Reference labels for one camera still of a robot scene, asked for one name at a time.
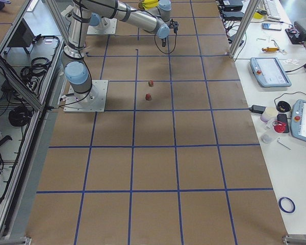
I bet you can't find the white keyboard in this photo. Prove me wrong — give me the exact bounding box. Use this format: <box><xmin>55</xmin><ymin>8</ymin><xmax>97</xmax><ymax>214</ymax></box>
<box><xmin>262</xmin><ymin>0</ymin><xmax>281</xmax><ymax>20</ymax></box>

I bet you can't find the white paper cup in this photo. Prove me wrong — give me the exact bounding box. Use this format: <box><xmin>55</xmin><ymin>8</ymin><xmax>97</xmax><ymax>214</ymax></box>
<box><xmin>260</xmin><ymin>107</ymin><xmax>278</xmax><ymax>123</ymax></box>

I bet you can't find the smartphone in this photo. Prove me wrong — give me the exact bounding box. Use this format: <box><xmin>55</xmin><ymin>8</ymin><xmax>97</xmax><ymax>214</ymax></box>
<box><xmin>261</xmin><ymin>23</ymin><xmax>282</xmax><ymax>31</ymax></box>

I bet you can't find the grey teach pendant far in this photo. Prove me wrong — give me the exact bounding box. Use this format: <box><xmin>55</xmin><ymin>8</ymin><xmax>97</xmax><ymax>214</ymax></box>
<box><xmin>249</xmin><ymin>57</ymin><xmax>292</xmax><ymax>88</ymax></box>

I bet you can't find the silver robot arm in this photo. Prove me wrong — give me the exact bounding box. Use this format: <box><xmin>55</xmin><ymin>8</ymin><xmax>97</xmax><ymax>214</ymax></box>
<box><xmin>89</xmin><ymin>13</ymin><xmax>110</xmax><ymax>30</ymax></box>
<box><xmin>61</xmin><ymin>1</ymin><xmax>179</xmax><ymax>102</ymax></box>

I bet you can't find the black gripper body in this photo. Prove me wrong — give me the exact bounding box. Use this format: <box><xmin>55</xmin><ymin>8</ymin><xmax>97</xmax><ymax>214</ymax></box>
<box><xmin>168</xmin><ymin>18</ymin><xmax>179</xmax><ymax>34</ymax></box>

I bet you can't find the grey teach pendant near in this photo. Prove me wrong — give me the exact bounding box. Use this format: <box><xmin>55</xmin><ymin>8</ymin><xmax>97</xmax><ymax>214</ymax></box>
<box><xmin>290</xmin><ymin>100</ymin><xmax>306</xmax><ymax>141</ymax></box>

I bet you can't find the grey teach pendant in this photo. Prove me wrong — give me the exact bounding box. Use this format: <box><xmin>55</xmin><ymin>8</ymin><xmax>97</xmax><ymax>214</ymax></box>
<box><xmin>249</xmin><ymin>57</ymin><xmax>292</xmax><ymax>88</ymax></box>
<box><xmin>290</xmin><ymin>100</ymin><xmax>306</xmax><ymax>141</ymax></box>

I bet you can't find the black power adapter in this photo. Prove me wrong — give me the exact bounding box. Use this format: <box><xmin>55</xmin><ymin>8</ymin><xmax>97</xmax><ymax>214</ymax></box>
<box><xmin>248</xmin><ymin>105</ymin><xmax>266</xmax><ymax>114</ymax></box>

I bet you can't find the aluminium frame post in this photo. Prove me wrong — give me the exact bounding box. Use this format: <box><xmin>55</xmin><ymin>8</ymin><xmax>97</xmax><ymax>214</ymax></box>
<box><xmin>228</xmin><ymin>0</ymin><xmax>260</xmax><ymax>58</ymax></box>

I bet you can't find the red strawberry one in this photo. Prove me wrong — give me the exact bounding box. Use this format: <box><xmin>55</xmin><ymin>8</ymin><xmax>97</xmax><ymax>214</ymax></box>
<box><xmin>148</xmin><ymin>80</ymin><xmax>154</xmax><ymax>87</ymax></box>

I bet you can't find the yellow handled tool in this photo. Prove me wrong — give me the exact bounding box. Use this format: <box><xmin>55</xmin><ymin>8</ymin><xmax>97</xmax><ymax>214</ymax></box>
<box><xmin>262</xmin><ymin>47</ymin><xmax>279</xmax><ymax>53</ymax></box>

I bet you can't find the black small bowl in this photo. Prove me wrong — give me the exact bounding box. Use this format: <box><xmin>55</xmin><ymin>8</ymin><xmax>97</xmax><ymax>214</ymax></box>
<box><xmin>276</xmin><ymin>101</ymin><xmax>291</xmax><ymax>113</ymax></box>

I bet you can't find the yellow banana bunch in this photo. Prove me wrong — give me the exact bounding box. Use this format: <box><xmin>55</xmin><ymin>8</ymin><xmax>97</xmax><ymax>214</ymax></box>
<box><xmin>138</xmin><ymin>0</ymin><xmax>159</xmax><ymax>10</ymax></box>

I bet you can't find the allen key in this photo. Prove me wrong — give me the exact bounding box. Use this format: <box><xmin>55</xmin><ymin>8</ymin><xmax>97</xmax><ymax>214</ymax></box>
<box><xmin>276</xmin><ymin>138</ymin><xmax>291</xmax><ymax>150</ymax></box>

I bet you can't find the black monitor box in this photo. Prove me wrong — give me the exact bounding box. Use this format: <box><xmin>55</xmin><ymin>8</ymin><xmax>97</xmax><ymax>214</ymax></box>
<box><xmin>8</xmin><ymin>18</ymin><xmax>35</xmax><ymax>54</ymax></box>

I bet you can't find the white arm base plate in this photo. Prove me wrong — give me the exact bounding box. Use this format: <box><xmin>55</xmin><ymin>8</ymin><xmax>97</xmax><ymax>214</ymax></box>
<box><xmin>63</xmin><ymin>80</ymin><xmax>109</xmax><ymax>113</ymax></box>
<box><xmin>87</xmin><ymin>18</ymin><xmax>117</xmax><ymax>35</ymax></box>

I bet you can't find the red strawberry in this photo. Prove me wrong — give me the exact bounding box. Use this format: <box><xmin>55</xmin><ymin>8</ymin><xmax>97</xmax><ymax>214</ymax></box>
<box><xmin>145</xmin><ymin>93</ymin><xmax>152</xmax><ymax>101</ymax></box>

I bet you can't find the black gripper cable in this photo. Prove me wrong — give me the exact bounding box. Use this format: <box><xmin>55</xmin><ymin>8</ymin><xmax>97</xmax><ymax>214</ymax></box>
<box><xmin>154</xmin><ymin>28</ymin><xmax>179</xmax><ymax>55</ymax></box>

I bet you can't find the red round tool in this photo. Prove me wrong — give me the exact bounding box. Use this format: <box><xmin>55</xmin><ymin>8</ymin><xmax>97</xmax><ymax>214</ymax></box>
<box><xmin>273</xmin><ymin>121</ymin><xmax>287</xmax><ymax>133</ymax></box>

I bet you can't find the blue tape roll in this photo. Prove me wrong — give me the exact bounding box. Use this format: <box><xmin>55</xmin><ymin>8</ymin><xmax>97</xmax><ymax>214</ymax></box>
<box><xmin>278</xmin><ymin>197</ymin><xmax>296</xmax><ymax>214</ymax></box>

